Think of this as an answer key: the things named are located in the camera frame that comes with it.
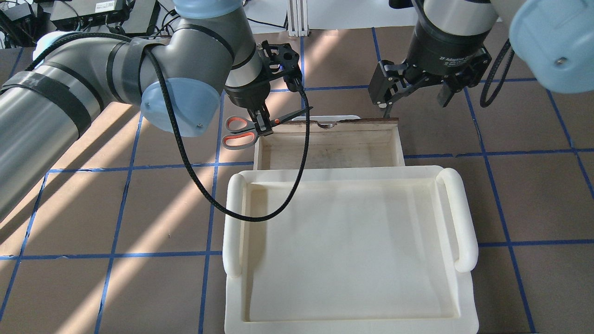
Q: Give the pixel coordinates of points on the wooden drawer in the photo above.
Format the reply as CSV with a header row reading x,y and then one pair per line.
x,y
335,142

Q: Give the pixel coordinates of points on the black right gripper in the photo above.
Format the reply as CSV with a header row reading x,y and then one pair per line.
x,y
446,50

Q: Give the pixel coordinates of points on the white cabinet top tray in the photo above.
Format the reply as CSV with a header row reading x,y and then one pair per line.
x,y
383,250

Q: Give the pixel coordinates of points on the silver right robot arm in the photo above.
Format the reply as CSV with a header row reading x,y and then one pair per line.
x,y
553,37

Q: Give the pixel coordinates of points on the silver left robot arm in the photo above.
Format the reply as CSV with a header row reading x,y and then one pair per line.
x,y
51,104

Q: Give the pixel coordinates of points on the aluminium frame post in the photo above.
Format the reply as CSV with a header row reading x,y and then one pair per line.
x,y
297,15

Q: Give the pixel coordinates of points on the red handled scissors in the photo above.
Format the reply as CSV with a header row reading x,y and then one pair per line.
x,y
241,132

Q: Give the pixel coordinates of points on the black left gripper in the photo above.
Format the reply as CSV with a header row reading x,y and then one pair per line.
x,y
244,95

